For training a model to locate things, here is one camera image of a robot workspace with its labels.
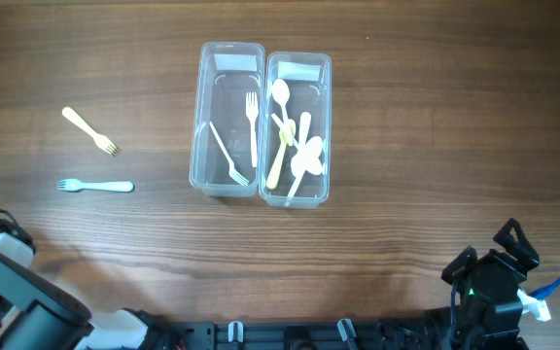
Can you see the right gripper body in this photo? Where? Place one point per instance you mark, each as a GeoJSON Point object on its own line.
{"type": "Point", "coordinates": [490, 259]}

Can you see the yellow plastic fork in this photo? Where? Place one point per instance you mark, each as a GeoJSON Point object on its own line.
{"type": "Point", "coordinates": [100, 140]}

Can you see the white fork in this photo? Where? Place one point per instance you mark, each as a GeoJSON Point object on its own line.
{"type": "Point", "coordinates": [252, 112]}

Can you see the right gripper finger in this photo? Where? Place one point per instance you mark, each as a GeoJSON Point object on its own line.
{"type": "Point", "coordinates": [512, 238]}
{"type": "Point", "coordinates": [459, 266]}

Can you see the right clear plastic container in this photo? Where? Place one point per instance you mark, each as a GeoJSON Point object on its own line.
{"type": "Point", "coordinates": [309, 78]}

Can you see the white fork pointing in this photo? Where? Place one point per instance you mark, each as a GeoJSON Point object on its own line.
{"type": "Point", "coordinates": [232, 172]}

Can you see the left clear plastic container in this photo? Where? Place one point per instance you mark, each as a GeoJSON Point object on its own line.
{"type": "Point", "coordinates": [227, 71]}

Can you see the white spoon vertical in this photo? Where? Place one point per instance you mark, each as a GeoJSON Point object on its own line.
{"type": "Point", "coordinates": [307, 181]}

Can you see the clear plastic container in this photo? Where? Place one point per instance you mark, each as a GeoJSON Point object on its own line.
{"type": "Point", "coordinates": [227, 71]}
{"type": "Point", "coordinates": [309, 78]}

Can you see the light blue plastic fork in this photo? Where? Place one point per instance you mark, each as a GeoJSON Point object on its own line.
{"type": "Point", "coordinates": [75, 185]}

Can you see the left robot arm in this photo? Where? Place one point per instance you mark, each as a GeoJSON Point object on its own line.
{"type": "Point", "coordinates": [36, 314]}

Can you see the yellow plastic spoon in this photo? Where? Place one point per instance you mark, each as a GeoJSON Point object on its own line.
{"type": "Point", "coordinates": [275, 170]}

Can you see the white spoon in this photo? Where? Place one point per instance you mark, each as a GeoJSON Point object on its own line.
{"type": "Point", "coordinates": [304, 124]}
{"type": "Point", "coordinates": [313, 150]}
{"type": "Point", "coordinates": [281, 94]}

